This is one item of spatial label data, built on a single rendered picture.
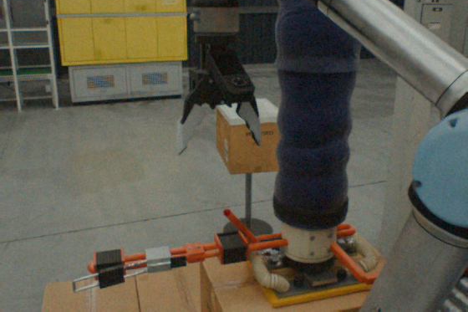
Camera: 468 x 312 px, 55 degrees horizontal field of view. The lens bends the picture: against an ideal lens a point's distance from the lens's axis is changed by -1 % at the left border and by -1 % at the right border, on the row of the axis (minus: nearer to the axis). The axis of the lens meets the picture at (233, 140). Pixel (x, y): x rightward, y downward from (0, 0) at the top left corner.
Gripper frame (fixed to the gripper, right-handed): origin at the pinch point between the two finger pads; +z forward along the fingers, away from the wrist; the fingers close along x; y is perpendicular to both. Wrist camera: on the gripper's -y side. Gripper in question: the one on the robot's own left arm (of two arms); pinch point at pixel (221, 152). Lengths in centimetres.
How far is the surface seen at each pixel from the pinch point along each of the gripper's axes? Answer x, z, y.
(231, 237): -18, 43, 44
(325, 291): -40, 55, 26
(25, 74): 84, 91, 758
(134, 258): 11, 44, 45
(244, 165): -87, 84, 205
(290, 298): -30, 56, 26
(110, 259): 18, 42, 43
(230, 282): -17, 58, 43
